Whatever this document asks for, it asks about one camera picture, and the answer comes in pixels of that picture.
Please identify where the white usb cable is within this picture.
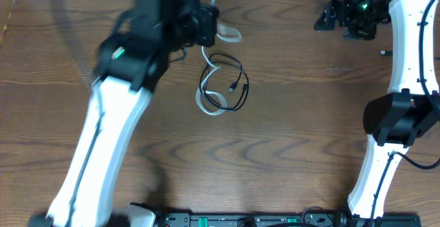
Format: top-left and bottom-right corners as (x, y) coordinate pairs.
(194, 20), (243, 116)

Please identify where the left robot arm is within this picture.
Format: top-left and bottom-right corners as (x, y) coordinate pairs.
(28, 0), (219, 226)

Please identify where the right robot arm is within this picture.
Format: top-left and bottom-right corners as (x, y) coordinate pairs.
(314, 0), (439, 226)

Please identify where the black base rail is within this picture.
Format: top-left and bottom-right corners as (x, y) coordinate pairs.
(154, 210), (421, 227)

